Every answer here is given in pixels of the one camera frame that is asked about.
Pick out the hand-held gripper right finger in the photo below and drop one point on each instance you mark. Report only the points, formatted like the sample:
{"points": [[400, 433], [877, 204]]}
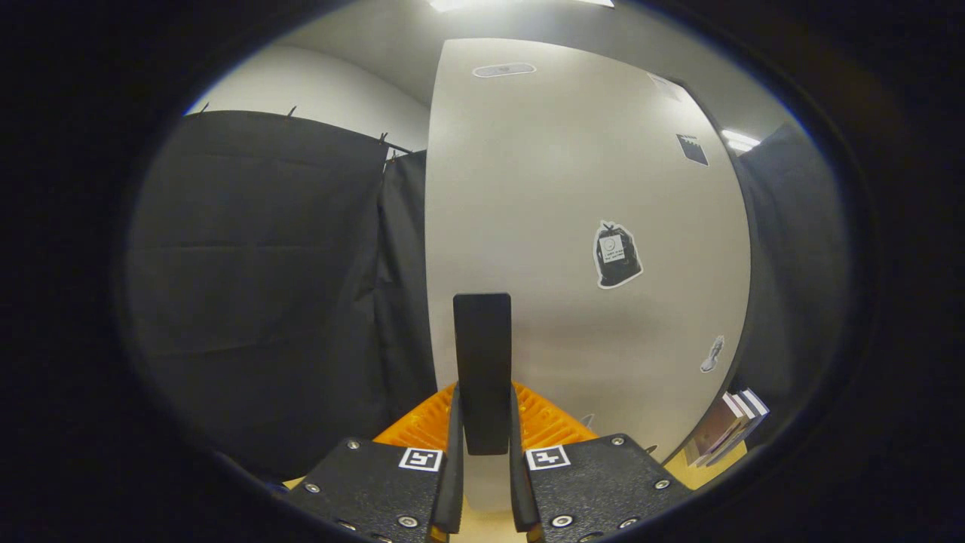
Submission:
{"points": [[519, 483]]}

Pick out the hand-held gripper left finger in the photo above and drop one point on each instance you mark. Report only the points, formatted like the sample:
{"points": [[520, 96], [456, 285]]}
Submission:
{"points": [[455, 483]]}

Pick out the light grey cabinet door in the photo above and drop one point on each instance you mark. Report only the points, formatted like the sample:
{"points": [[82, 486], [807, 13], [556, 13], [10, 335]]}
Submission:
{"points": [[543, 188]]}

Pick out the maroon book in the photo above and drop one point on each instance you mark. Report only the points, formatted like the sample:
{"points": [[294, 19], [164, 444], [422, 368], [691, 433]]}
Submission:
{"points": [[712, 434]]}

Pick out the pale-spined book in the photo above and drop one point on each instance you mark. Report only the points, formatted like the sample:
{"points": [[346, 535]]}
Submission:
{"points": [[741, 419]]}

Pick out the black backdrop cloth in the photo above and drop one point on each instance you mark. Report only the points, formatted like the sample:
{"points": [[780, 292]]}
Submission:
{"points": [[249, 264]]}

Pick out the large ceiling light panel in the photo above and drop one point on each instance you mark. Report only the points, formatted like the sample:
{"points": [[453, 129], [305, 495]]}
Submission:
{"points": [[452, 4]]}

